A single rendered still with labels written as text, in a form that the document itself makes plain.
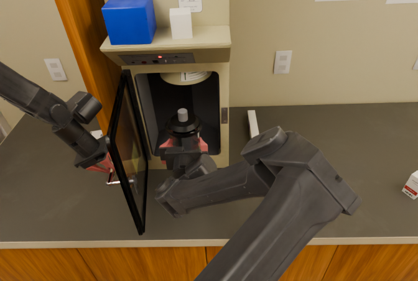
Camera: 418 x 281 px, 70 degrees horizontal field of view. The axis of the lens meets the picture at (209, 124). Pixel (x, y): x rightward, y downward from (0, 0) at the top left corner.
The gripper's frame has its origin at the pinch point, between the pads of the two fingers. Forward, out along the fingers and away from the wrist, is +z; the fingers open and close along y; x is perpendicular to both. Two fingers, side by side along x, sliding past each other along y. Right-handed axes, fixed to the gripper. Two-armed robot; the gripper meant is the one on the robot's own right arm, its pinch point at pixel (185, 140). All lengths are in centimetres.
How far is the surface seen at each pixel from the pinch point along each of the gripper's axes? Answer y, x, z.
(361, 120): -77, 23, 37
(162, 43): 3.2, -31.1, -0.6
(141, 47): 8.2, -30.7, -1.3
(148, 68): 9.7, -19.5, 10.9
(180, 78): 0.8, -14.6, 12.9
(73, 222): 39.5, 26.9, -8.4
